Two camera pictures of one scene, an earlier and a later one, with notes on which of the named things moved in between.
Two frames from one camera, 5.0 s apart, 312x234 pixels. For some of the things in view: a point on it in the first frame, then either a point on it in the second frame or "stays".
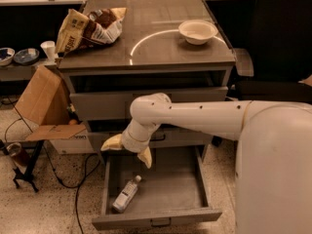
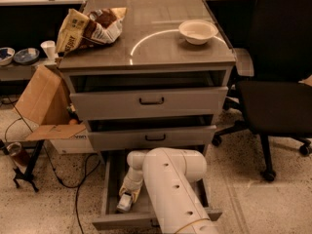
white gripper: (133, 142) -> (134, 181)
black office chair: (276, 69) stays
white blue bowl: (6, 56) stays
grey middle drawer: (98, 129) stays
